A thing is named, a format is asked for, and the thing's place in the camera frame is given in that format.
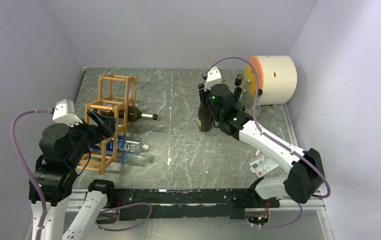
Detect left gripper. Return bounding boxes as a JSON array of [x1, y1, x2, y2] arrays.
[[64, 108, 117, 166]]

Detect dark red bottle gold cap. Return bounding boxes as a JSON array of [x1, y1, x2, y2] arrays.
[[197, 104, 214, 132]]

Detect clear blue labelled bottle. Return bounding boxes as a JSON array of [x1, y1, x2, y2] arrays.
[[89, 135, 150, 155]]

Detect clear bottle brown label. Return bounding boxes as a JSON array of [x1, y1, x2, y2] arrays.
[[234, 74, 244, 88]]

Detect clear round bottle white label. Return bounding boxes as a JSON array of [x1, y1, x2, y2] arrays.
[[252, 88, 264, 121]]

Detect dark green wine bottle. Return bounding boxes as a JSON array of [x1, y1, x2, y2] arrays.
[[233, 86, 246, 112]]

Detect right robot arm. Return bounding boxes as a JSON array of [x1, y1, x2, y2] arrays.
[[197, 83, 330, 207]]

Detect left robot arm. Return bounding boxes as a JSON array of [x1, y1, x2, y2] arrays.
[[29, 107, 117, 240]]

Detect left white base arm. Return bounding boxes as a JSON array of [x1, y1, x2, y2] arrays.
[[62, 179, 115, 240]]

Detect wooden wine rack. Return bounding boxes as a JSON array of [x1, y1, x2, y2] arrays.
[[76, 74, 137, 175]]

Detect white pen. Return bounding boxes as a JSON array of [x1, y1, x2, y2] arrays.
[[254, 150, 260, 158]]

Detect cream cylinder orange face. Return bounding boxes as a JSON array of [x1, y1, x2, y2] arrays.
[[244, 55, 298, 106]]

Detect white paper card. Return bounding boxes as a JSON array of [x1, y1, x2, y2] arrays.
[[249, 155, 279, 178]]

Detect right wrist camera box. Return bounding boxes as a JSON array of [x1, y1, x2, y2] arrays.
[[203, 66, 222, 91]]

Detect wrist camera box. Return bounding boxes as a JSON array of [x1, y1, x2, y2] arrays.
[[52, 99, 83, 127], [203, 66, 222, 91]]

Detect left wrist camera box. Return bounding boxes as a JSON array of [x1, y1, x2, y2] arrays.
[[52, 99, 83, 127]]

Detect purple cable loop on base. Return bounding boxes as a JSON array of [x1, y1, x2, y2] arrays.
[[93, 202, 153, 233]]

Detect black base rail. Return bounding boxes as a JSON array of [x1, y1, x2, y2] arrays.
[[109, 188, 280, 221]]

